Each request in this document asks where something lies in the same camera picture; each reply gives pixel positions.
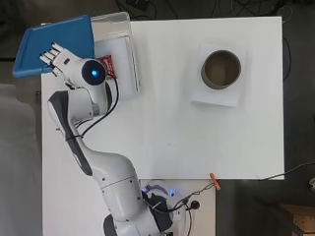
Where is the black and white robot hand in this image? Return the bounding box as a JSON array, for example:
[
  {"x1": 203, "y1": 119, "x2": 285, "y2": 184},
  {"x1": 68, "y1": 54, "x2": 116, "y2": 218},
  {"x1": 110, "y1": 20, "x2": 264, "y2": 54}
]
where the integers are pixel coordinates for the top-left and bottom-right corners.
[{"x1": 38, "y1": 42, "x2": 87, "y2": 89}]

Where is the blue plastic lid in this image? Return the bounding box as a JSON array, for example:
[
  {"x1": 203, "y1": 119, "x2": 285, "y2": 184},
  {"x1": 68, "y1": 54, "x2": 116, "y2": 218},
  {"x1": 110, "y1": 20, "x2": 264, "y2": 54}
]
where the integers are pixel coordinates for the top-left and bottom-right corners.
[{"x1": 12, "y1": 14, "x2": 96, "y2": 79}]

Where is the red packet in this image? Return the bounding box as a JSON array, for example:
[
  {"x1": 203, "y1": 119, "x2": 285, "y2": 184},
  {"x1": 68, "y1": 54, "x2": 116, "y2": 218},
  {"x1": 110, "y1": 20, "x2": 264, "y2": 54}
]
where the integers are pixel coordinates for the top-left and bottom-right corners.
[{"x1": 97, "y1": 54, "x2": 118, "y2": 81}]

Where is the clear plastic box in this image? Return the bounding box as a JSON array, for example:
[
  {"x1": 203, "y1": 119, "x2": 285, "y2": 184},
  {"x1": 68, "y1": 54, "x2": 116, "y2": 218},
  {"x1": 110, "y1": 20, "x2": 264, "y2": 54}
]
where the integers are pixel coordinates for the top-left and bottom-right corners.
[{"x1": 90, "y1": 12, "x2": 143, "y2": 101}]

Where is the white flat box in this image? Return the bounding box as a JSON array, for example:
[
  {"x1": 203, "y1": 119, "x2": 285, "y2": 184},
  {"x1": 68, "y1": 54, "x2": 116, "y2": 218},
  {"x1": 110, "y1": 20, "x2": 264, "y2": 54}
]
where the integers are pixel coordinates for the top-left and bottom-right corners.
[{"x1": 190, "y1": 42, "x2": 248, "y2": 108}]

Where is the brown round tub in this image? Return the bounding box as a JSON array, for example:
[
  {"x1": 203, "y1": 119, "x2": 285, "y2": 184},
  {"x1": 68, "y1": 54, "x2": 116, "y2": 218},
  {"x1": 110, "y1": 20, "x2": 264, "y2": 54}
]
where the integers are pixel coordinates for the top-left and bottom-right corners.
[{"x1": 200, "y1": 48, "x2": 242, "y2": 90}]

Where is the orange clip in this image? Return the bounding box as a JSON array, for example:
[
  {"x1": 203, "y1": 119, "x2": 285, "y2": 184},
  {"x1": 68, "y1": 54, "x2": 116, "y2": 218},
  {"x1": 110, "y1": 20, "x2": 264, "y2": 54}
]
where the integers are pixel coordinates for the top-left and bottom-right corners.
[{"x1": 210, "y1": 172, "x2": 221, "y2": 191}]

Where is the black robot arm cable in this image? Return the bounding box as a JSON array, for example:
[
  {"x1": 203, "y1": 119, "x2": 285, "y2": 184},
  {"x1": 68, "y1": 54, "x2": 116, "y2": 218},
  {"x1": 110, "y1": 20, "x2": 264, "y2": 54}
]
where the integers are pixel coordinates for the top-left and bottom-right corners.
[{"x1": 75, "y1": 77, "x2": 120, "y2": 139}]

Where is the black floor cable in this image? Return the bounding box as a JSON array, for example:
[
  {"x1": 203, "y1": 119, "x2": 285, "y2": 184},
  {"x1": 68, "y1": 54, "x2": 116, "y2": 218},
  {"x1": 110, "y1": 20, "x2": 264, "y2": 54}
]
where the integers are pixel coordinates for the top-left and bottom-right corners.
[{"x1": 259, "y1": 161, "x2": 315, "y2": 182}]

